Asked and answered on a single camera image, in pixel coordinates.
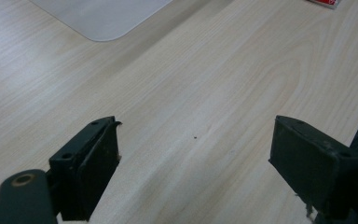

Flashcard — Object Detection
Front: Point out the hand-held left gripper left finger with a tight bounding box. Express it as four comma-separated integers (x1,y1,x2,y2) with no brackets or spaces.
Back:
48,116,123,222

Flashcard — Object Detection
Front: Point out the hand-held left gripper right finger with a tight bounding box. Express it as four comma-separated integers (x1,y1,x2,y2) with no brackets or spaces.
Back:
268,115,358,222

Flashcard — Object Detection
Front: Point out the red and white packet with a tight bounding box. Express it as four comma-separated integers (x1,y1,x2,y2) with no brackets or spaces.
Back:
306,0,343,9

